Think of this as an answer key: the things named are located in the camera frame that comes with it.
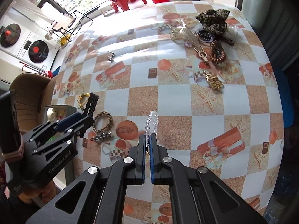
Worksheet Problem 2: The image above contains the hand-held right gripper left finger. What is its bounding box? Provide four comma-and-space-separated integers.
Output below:
24, 134, 146, 224

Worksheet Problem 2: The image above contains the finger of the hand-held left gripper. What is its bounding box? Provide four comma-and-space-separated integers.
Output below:
32, 116, 94, 157
23, 112, 83, 144

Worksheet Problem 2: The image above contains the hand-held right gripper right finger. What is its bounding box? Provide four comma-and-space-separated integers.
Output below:
150, 133, 269, 224

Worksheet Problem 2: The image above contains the grey box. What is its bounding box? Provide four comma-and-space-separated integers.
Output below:
43, 104, 79, 190

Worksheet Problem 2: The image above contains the black scalloped hair claw clip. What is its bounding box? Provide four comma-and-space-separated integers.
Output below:
83, 93, 100, 122

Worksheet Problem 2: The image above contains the clear crystal bead bracelet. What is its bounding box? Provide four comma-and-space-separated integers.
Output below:
143, 109, 160, 155

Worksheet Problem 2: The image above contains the person's left forearm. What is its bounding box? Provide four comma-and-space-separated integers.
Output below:
0, 187, 36, 224

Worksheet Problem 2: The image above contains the person's left hand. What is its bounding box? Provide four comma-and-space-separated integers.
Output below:
17, 181, 57, 205

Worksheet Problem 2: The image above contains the silver metal hair clip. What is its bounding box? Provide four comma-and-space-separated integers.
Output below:
90, 132, 112, 142

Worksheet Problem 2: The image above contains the brown leather chair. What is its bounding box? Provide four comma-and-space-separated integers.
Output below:
9, 72, 58, 134

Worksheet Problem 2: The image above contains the red and blue object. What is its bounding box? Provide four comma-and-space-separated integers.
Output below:
43, 66, 61, 78

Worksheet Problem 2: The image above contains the white washing machine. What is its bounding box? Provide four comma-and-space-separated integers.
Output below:
0, 7, 31, 52
16, 31, 58, 72

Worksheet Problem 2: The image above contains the yellow ribbon bundle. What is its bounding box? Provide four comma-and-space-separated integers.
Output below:
55, 34, 71, 49

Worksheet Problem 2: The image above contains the gold scissor shaped hair clip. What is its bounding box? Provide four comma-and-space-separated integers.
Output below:
193, 46, 210, 65

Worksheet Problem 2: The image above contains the clear star hair clip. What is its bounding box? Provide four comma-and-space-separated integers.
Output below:
170, 20, 199, 48

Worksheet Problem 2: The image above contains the dark oval hair clip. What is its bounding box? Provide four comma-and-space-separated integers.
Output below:
195, 29, 215, 43

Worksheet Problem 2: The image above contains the blue plastic stool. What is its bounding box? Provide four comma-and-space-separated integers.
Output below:
278, 69, 295, 127

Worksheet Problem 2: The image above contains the leopard print scrunchie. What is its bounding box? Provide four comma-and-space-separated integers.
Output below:
195, 9, 230, 34

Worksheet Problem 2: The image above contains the grey curtain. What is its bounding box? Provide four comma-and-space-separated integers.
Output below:
240, 0, 299, 71

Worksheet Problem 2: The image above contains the brown braided bracelet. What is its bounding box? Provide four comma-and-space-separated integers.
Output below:
93, 111, 113, 134

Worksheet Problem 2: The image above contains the gold chain hair clip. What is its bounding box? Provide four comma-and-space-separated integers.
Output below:
203, 71, 224, 90

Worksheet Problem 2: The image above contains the black frame folding chair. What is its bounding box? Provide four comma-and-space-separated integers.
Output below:
50, 10, 93, 37

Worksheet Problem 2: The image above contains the brown spiral hair tie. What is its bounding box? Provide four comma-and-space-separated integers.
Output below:
209, 41, 227, 65

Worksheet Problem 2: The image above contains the clear spiral hair tie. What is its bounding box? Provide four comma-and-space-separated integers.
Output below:
224, 25, 239, 39

